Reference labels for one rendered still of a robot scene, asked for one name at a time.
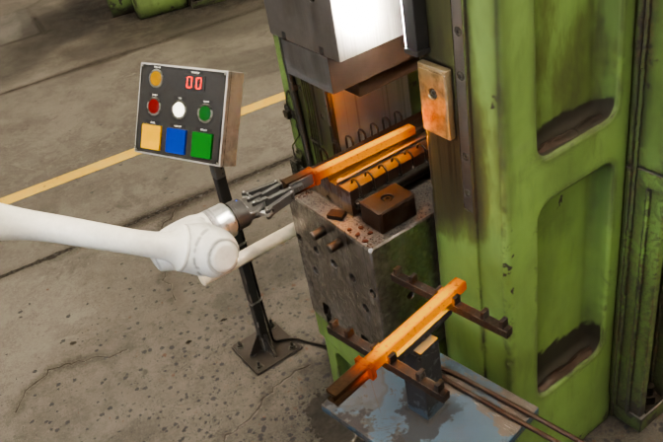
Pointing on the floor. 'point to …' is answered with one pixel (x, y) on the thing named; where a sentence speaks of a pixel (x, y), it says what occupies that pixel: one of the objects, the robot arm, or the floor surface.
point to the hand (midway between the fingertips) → (299, 182)
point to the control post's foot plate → (250, 353)
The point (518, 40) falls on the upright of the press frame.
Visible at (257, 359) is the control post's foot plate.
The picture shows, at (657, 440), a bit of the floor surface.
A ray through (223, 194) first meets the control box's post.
